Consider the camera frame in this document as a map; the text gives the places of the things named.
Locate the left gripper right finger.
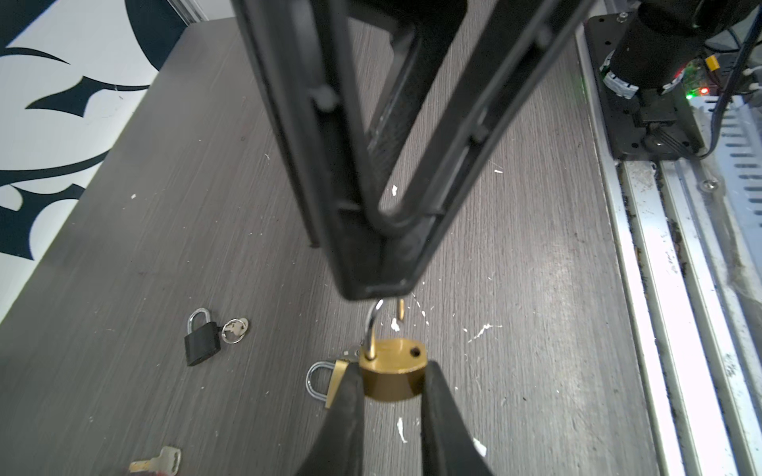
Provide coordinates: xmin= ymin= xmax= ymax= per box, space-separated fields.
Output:
xmin=421 ymin=360 xmax=492 ymax=475

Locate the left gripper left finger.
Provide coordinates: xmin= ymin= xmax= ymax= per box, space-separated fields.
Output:
xmin=296 ymin=363 xmax=364 ymax=475

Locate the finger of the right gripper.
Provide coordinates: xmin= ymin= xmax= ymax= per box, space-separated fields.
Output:
xmin=233 ymin=1 xmax=429 ymax=301
xmin=368 ymin=1 xmax=593 ymax=237

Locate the small brass padlock front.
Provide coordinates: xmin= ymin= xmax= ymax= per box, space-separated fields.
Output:
xmin=359 ymin=299 xmax=428 ymax=403

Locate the red padlock key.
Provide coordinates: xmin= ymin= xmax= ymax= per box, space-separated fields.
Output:
xmin=128 ymin=446 xmax=182 ymax=476

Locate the small black padlock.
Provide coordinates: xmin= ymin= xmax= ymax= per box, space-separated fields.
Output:
xmin=185 ymin=307 xmax=221 ymax=367

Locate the black padlock key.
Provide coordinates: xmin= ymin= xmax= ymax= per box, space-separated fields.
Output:
xmin=220 ymin=317 xmax=249 ymax=345

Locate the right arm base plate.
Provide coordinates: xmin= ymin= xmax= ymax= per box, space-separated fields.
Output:
xmin=585 ymin=12 xmax=704 ymax=161

